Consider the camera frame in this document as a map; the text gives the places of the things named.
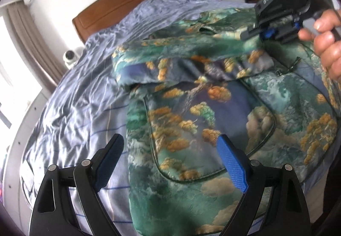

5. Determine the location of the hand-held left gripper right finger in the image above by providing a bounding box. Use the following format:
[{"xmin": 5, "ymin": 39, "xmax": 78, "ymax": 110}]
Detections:
[{"xmin": 216, "ymin": 135, "xmax": 311, "ymax": 236}]

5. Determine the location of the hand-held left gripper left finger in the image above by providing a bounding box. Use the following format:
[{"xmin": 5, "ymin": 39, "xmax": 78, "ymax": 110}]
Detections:
[{"xmin": 29, "ymin": 133, "xmax": 125, "ymax": 236}]

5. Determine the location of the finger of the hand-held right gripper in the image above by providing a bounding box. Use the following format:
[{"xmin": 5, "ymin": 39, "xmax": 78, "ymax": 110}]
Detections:
[
  {"xmin": 277, "ymin": 24, "xmax": 301, "ymax": 45},
  {"xmin": 241, "ymin": 25, "xmax": 277, "ymax": 40}
]

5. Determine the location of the green cloud print jacket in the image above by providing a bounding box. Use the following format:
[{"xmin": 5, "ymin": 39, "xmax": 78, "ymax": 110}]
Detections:
[{"xmin": 111, "ymin": 7, "xmax": 341, "ymax": 235}]

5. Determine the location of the person's right hand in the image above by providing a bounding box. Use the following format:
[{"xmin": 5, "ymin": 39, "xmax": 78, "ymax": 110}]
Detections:
[{"xmin": 298, "ymin": 8, "xmax": 341, "ymax": 81}]

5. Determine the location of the bed with blue checked sheet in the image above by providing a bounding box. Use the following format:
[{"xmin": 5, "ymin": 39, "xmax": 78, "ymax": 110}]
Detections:
[{"xmin": 20, "ymin": 0, "xmax": 331, "ymax": 234}]

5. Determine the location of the white window bench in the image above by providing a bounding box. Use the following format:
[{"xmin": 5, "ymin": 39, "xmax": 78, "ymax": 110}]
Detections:
[{"xmin": 0, "ymin": 89, "xmax": 52, "ymax": 199}]

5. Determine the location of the white round fan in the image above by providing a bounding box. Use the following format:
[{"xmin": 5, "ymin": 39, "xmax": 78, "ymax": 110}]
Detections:
[{"xmin": 62, "ymin": 50, "xmax": 80, "ymax": 66}]

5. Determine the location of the beige curtain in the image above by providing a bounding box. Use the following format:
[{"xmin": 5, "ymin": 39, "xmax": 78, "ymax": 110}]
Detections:
[{"xmin": 5, "ymin": 3, "xmax": 64, "ymax": 93}]

